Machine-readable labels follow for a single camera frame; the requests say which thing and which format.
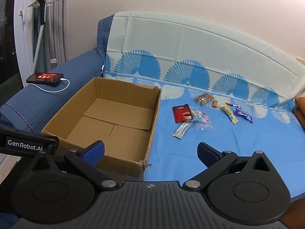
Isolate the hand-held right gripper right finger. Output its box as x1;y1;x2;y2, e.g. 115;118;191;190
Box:
183;142;282;191

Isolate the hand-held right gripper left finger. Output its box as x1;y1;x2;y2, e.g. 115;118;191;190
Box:
24;141;120;192

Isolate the clear candy packet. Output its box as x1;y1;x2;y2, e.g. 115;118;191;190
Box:
189;108;216;131

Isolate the silver stick snack packet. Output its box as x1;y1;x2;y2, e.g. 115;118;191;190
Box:
172;120;193;139

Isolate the brown cardboard box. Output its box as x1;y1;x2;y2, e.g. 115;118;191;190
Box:
42;77;162;179

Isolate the yellow snack bar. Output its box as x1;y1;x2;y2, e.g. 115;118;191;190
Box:
221;104;239;125

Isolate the red snack packet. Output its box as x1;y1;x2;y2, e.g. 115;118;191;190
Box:
172;104;194;124

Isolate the clear bag of round nuts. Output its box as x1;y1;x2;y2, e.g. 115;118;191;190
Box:
193;93;214;106

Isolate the purple candy packet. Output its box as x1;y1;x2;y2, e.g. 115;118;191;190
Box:
235;108;253;124

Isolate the black smartphone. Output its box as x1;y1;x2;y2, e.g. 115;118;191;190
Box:
26;72;64;85

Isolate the orange cushion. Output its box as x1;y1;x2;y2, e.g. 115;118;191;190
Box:
293;97;305;134

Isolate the grey curtain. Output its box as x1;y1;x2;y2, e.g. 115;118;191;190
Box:
32;0;69;73

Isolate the blue fan-print sheet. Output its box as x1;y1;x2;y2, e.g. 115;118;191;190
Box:
105;11;305;201

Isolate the white charging cable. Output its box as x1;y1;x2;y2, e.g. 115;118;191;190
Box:
39;77;70;93

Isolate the white door frame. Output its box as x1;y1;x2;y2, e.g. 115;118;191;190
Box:
13;0;36;81

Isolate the black garment steamer with hose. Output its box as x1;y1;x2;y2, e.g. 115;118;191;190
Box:
30;0;49;75

